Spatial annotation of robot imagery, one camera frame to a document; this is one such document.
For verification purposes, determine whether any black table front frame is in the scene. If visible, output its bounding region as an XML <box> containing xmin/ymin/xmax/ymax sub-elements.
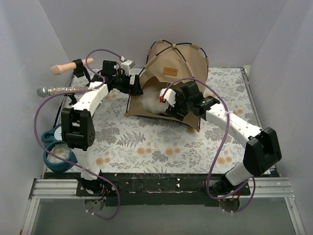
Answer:
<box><xmin>66</xmin><ymin>172</ymin><xmax>279</xmax><ymax>206</ymax></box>

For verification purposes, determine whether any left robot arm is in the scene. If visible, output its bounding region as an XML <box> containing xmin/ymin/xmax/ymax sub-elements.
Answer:
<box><xmin>61</xmin><ymin>60</ymin><xmax>143</xmax><ymax>196</ymax></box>

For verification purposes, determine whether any rear black microphone stand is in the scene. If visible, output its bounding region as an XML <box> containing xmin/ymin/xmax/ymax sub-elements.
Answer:
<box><xmin>72</xmin><ymin>59</ymin><xmax>91</xmax><ymax>82</ymax></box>

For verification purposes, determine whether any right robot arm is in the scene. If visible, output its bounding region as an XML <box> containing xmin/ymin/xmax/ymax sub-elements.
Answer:
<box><xmin>159</xmin><ymin>80</ymin><xmax>282</xmax><ymax>195</ymax></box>

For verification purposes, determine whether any cream plush pillow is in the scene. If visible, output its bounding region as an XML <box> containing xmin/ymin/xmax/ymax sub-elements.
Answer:
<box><xmin>141</xmin><ymin>80</ymin><xmax>169</xmax><ymax>115</ymax></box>

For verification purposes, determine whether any floral patterned table mat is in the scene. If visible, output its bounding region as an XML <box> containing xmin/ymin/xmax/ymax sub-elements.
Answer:
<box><xmin>58</xmin><ymin>68</ymin><xmax>271</xmax><ymax>175</ymax></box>

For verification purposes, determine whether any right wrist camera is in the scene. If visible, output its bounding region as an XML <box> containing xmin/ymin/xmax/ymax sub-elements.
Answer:
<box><xmin>159</xmin><ymin>89</ymin><xmax>176</xmax><ymax>107</ymax></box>

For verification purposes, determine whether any silver glitter toy microphone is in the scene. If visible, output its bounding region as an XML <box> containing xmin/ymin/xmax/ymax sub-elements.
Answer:
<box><xmin>37</xmin><ymin>87</ymin><xmax>88</xmax><ymax>98</ymax></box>

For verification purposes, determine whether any aluminium rail frame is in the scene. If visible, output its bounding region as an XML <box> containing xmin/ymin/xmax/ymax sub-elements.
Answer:
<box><xmin>20</xmin><ymin>177</ymin><xmax>305</xmax><ymax>235</ymax></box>

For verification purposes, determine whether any peach toy microphone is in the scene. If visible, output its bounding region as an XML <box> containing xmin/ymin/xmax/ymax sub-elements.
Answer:
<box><xmin>50</xmin><ymin>58</ymin><xmax>94</xmax><ymax>75</ymax></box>

